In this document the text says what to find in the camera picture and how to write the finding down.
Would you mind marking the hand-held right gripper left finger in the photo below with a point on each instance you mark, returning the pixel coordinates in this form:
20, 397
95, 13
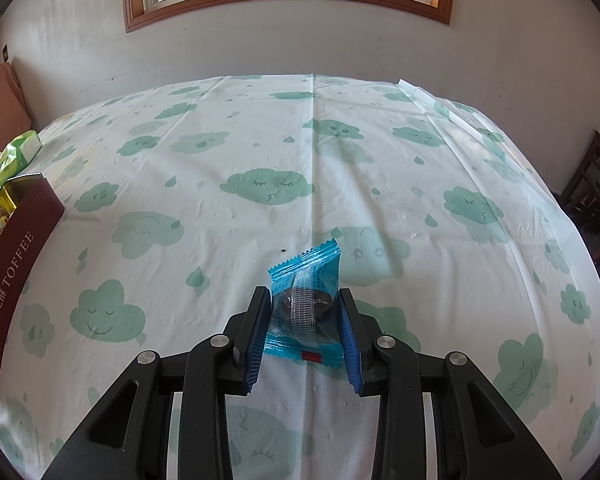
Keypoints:
257, 340

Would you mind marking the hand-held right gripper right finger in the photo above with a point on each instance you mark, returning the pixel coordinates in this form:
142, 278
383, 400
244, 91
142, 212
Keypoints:
352, 355

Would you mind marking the blue clear snack packet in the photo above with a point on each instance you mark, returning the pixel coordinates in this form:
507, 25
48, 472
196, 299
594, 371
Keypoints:
305, 305

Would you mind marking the maroon tin box gold inside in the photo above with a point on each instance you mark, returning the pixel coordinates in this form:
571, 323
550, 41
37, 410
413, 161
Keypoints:
10, 280

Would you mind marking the dark wooden chair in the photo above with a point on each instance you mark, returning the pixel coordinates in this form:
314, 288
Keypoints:
590, 180

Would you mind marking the green tissue pack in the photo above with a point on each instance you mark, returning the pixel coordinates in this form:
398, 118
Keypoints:
20, 152

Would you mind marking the brown cardboard box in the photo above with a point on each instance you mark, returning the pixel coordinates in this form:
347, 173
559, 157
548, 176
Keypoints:
5, 105

